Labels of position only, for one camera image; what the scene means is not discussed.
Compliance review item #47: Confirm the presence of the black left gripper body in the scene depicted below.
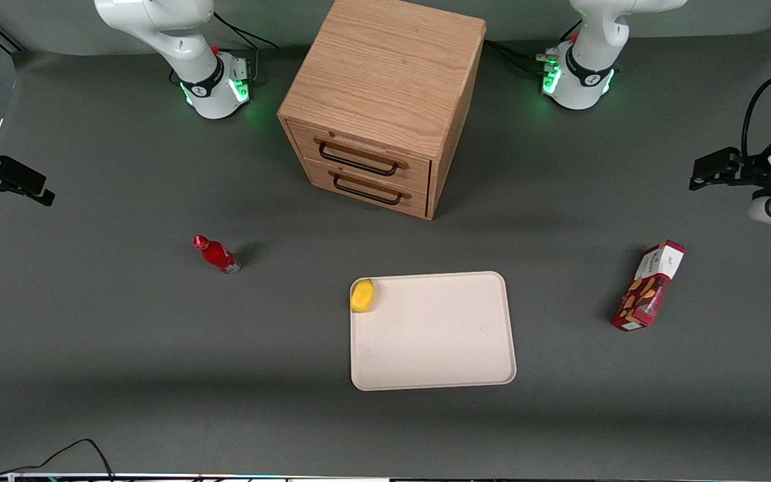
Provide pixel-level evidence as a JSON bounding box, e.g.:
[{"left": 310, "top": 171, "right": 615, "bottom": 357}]
[{"left": 725, "top": 148, "right": 771, "bottom": 193}]

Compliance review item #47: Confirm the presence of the red cookie box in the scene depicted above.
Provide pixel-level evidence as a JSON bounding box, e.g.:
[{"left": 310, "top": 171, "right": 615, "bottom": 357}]
[{"left": 611, "top": 240, "right": 687, "bottom": 332}]

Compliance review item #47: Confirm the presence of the beige plastic tray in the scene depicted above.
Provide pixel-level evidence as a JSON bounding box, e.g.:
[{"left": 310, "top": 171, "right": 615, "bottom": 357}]
[{"left": 349, "top": 270, "right": 517, "bottom": 392}]

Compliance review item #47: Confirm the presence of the red bottle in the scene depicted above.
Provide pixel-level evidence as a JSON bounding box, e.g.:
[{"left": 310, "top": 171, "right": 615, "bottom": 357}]
[{"left": 192, "top": 234, "right": 242, "bottom": 276}]

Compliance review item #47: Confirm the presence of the wooden drawer front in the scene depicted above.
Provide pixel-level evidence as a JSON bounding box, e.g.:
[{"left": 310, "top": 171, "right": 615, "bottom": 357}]
[
  {"left": 301, "top": 158, "right": 430, "bottom": 219},
  {"left": 286, "top": 122, "right": 432, "bottom": 195}
]

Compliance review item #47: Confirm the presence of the yellow lemon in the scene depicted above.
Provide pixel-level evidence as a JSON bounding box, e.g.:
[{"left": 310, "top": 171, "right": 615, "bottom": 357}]
[{"left": 350, "top": 278, "right": 377, "bottom": 314}]

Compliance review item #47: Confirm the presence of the wooden drawer cabinet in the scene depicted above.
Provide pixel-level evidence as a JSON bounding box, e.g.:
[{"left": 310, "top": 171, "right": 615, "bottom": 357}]
[{"left": 276, "top": 0, "right": 487, "bottom": 221}]

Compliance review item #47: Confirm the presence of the black arm base cable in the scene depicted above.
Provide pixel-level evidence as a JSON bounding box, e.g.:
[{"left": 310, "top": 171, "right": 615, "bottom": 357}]
[
  {"left": 485, "top": 39, "right": 548, "bottom": 76},
  {"left": 213, "top": 11, "right": 280, "bottom": 52}
]

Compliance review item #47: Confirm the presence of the black floor cable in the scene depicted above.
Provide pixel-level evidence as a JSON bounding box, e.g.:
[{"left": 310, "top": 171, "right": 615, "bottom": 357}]
[{"left": 0, "top": 438, "right": 116, "bottom": 482}]

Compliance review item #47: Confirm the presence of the black metal drawer handle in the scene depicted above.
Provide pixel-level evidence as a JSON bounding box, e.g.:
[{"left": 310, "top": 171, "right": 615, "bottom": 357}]
[
  {"left": 313, "top": 137, "right": 409, "bottom": 177},
  {"left": 329, "top": 170, "right": 412, "bottom": 206}
]

